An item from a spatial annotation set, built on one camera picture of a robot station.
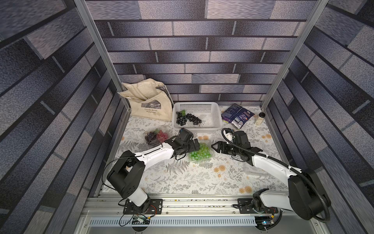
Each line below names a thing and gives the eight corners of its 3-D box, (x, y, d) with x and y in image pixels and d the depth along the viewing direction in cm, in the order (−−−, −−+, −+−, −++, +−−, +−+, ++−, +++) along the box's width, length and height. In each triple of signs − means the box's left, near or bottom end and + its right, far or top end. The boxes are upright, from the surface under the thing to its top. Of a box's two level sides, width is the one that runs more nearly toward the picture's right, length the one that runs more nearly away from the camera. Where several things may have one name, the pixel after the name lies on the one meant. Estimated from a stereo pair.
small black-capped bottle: (254, 124, 110) (258, 117, 103) (255, 118, 113) (260, 111, 107) (260, 125, 109) (264, 119, 102) (261, 120, 112) (265, 113, 106)
